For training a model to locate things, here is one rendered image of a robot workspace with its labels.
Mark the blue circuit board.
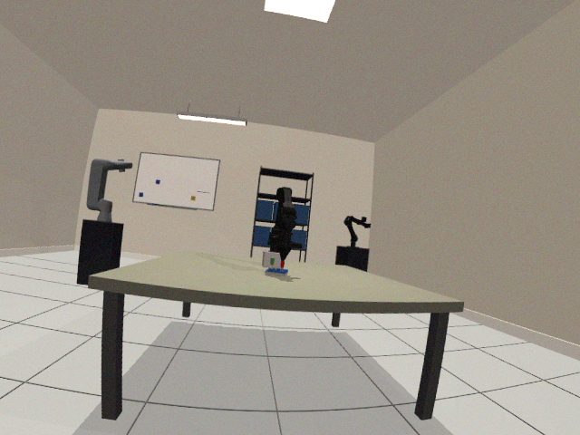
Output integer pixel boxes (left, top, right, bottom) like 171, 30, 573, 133
265, 258, 288, 277

